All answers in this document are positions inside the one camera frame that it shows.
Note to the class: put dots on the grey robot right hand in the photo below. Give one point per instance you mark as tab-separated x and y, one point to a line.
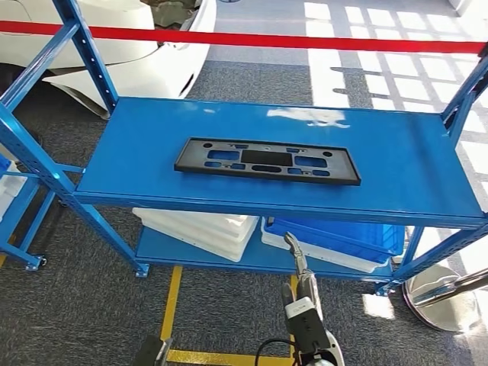
303	283

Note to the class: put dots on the blue metal shelf rack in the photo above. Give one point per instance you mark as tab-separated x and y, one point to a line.
21	202
381	161

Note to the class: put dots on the black plastic license plate bracket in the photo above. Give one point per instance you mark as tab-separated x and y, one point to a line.
191	161

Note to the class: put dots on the white car body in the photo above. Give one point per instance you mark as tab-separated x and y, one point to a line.
152	70

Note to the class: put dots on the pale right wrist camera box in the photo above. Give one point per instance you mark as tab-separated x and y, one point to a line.
301	307

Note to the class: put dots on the black robot body plate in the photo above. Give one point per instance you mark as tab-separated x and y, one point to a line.
146	351

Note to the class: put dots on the red barrier belt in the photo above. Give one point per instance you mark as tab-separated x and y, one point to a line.
267	39

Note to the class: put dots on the chrome stanchion base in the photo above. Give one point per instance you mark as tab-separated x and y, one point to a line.
438	318

